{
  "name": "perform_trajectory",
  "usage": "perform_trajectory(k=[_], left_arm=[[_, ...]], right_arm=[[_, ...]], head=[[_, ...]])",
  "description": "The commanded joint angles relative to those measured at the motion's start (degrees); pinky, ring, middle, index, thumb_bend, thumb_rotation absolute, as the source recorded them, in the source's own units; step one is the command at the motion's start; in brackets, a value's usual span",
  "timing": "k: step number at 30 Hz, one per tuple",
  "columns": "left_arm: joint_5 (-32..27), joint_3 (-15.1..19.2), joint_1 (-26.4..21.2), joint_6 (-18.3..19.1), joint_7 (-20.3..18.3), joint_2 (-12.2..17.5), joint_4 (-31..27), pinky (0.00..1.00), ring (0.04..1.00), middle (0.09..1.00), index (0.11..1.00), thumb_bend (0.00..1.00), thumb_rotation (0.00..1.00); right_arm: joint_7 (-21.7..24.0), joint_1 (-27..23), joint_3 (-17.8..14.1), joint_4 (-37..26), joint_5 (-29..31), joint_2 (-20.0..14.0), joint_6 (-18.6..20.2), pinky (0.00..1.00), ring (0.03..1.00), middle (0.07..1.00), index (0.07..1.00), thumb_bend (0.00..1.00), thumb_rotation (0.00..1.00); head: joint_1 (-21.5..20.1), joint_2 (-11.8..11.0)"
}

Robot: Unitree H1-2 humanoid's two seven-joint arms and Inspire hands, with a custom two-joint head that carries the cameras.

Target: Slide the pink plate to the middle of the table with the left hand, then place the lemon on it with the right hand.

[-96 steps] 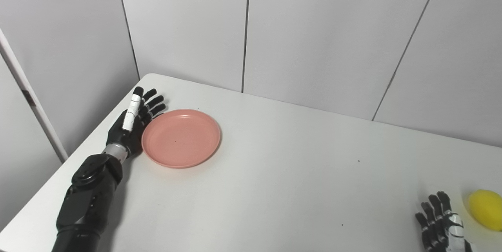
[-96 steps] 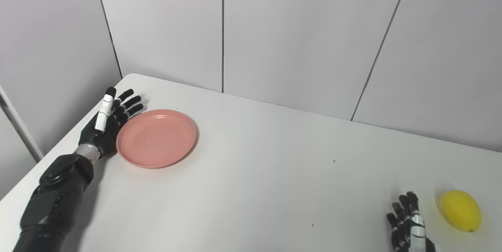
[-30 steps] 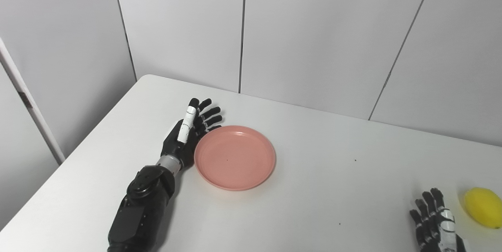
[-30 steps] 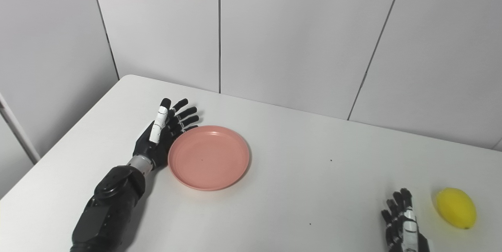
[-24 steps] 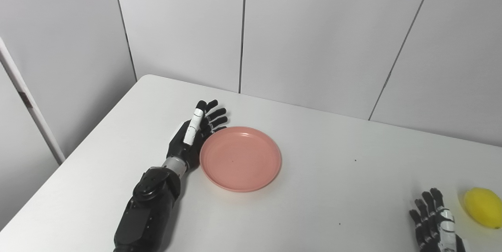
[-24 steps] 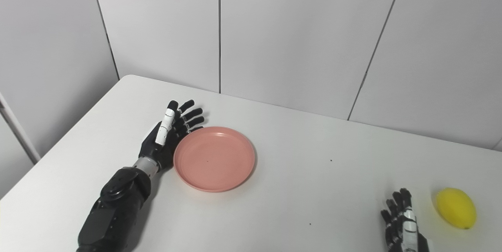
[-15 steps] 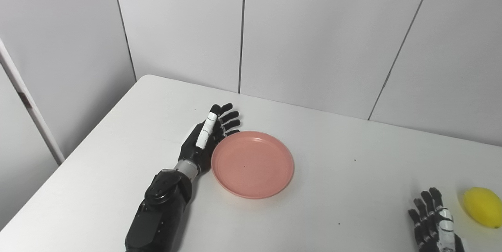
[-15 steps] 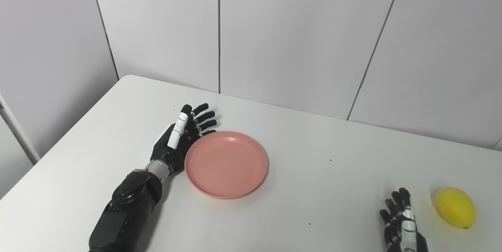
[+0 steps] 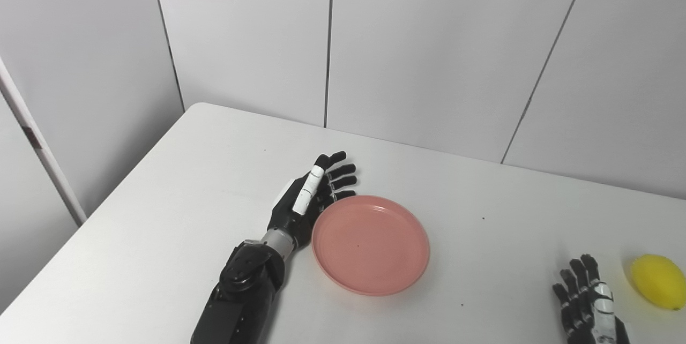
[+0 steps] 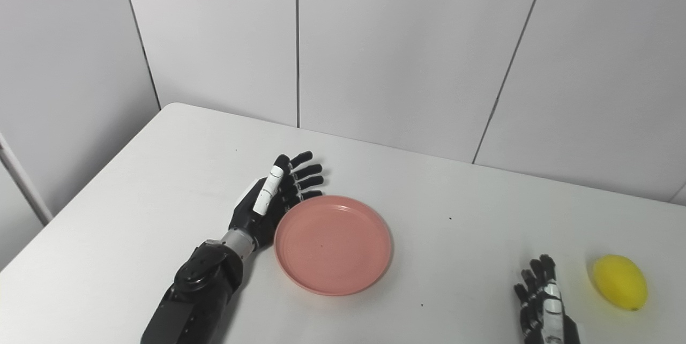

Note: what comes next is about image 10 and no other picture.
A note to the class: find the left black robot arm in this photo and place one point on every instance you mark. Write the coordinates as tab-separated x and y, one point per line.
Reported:
201	290

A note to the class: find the white corner post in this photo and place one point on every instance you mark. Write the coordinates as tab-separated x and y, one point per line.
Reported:
24	183

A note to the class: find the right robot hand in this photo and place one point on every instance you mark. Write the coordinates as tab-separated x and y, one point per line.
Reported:
544	306

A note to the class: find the pink plate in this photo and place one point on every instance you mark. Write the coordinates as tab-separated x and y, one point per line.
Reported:
333	245

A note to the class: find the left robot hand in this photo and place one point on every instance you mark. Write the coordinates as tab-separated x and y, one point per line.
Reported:
273	199

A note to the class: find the yellow lemon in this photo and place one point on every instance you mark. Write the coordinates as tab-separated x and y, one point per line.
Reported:
620	282

